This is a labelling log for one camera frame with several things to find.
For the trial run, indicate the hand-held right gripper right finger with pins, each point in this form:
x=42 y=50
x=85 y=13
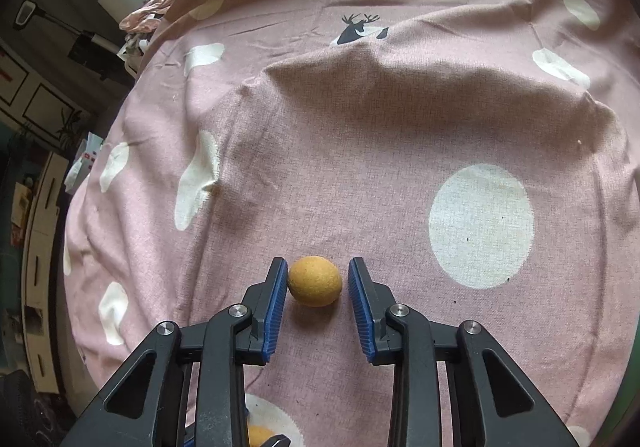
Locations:
x=359 y=299

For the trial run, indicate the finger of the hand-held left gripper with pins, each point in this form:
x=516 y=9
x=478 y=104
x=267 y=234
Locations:
x=277 y=442

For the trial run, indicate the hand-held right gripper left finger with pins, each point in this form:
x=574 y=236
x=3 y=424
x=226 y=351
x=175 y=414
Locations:
x=277 y=299

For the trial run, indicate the round tan longan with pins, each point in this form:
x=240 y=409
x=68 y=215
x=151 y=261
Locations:
x=315 y=281

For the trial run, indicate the pink polka dot blanket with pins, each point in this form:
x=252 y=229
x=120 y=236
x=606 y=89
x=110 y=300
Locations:
x=400 y=127

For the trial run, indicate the printed paper bag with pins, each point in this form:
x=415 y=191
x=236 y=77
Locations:
x=86 y=157

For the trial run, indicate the white cabinet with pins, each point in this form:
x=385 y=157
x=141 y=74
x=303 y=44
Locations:
x=42 y=252

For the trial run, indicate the dark bag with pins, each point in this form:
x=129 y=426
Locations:
x=25 y=409

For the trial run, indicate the potted house plant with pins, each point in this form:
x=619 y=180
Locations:
x=70 y=124

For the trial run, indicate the bag of clutter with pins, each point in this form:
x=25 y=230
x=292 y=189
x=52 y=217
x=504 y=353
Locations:
x=134 y=49

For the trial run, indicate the upright vacuum cleaner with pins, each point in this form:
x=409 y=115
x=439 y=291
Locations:
x=90 y=47

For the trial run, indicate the crumpled pink cloth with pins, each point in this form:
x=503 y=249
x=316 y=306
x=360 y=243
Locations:
x=147 y=13

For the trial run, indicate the framed wall picture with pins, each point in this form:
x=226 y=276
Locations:
x=12 y=77
x=46 y=108

